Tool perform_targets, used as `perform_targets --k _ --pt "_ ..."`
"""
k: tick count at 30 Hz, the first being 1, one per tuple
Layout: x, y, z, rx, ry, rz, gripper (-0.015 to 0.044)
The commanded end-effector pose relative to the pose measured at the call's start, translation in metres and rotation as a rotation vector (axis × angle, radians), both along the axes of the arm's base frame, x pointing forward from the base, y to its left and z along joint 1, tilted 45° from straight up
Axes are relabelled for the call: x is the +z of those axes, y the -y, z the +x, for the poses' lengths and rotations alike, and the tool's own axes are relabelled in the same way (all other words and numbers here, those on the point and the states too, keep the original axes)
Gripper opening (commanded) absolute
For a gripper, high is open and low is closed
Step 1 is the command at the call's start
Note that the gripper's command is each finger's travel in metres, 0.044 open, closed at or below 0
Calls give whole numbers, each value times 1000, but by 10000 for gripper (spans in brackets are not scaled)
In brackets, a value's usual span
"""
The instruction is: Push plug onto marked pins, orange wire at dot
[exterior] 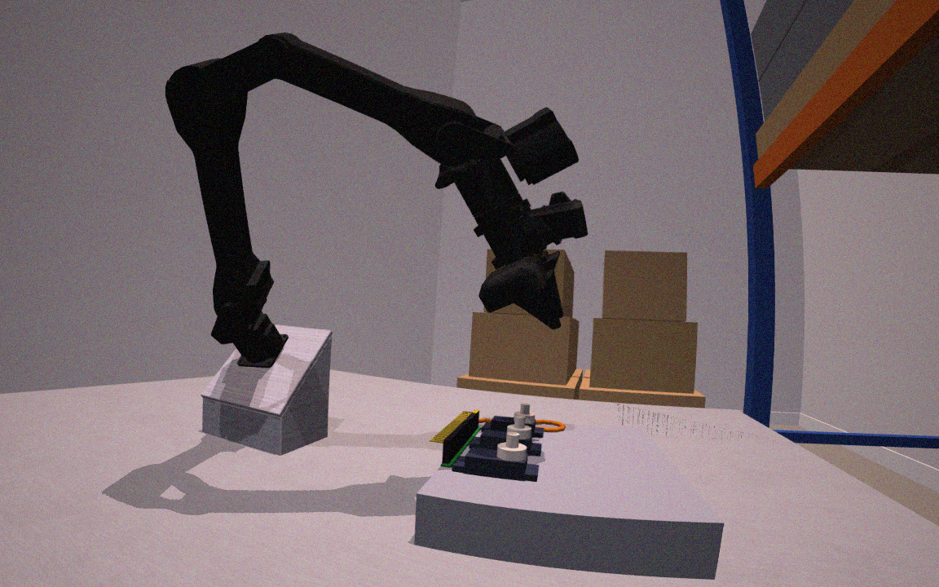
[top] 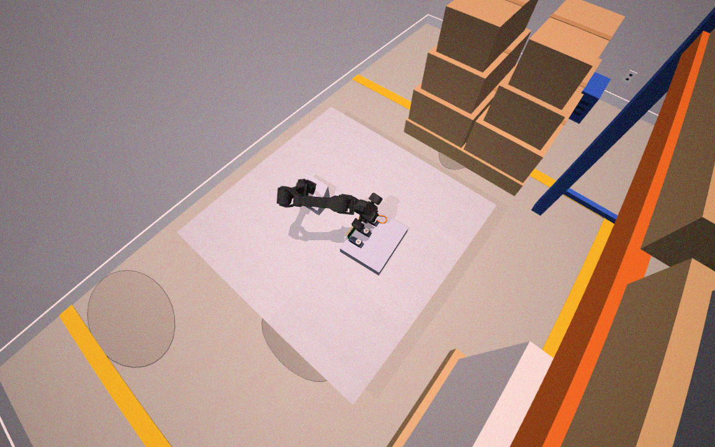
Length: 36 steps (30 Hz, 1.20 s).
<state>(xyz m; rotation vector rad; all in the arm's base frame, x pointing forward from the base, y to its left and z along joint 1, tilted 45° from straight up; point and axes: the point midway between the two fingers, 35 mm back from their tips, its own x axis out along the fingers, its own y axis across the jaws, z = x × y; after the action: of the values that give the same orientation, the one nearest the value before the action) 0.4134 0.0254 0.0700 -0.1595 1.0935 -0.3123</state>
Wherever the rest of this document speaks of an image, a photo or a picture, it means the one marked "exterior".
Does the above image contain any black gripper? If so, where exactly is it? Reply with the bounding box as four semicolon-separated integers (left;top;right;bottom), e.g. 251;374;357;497
474;193;563;329

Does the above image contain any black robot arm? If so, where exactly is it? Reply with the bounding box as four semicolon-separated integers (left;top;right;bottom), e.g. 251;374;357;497
165;32;588;368

